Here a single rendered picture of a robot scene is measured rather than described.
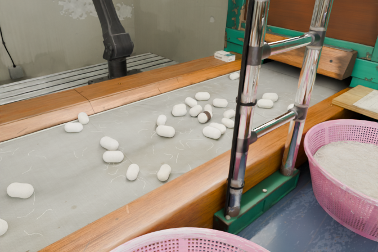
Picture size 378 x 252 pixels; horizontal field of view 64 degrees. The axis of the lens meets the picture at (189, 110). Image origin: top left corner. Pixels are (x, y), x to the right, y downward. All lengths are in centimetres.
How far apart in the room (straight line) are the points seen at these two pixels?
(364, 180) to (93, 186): 45
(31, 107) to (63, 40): 204
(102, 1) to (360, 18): 74
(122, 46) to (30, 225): 67
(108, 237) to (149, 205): 7
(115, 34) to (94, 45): 186
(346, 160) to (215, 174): 27
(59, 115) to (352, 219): 57
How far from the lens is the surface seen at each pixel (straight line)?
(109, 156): 53
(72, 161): 56
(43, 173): 55
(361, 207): 53
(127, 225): 40
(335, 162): 63
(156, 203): 42
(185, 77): 85
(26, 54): 265
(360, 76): 91
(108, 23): 102
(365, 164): 64
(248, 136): 40
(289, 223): 55
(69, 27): 274
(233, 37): 111
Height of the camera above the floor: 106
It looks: 27 degrees down
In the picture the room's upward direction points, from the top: 2 degrees clockwise
